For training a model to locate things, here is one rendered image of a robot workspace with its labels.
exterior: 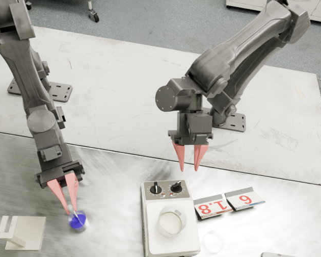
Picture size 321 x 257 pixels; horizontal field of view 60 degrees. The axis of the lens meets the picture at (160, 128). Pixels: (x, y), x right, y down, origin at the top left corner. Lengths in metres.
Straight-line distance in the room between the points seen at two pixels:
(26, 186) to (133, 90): 0.46
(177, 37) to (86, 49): 1.57
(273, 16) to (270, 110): 0.45
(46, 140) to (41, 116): 0.06
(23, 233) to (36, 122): 0.31
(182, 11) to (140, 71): 1.91
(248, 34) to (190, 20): 2.17
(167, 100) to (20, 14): 0.34
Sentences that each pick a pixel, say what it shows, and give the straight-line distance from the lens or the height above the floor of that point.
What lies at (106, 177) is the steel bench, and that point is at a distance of 0.83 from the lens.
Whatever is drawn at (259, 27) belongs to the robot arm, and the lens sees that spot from 0.68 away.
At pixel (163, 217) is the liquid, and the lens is 0.68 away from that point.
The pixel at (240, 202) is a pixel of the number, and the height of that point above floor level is 0.93.
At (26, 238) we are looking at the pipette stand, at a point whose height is 0.91.
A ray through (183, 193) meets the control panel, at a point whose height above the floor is 0.96.
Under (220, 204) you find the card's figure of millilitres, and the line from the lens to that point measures 0.82.
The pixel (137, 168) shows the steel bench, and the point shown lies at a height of 0.90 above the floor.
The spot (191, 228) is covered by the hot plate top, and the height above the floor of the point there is 0.99.
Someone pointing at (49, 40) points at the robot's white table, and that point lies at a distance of 1.19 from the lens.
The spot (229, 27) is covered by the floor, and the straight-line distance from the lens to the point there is 2.87.
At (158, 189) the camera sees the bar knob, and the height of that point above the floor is 0.95.
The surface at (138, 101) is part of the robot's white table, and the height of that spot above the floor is 0.90.
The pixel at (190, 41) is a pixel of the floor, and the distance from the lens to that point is 2.60.
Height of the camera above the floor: 1.67
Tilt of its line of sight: 58 degrees down
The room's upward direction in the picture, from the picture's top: 11 degrees clockwise
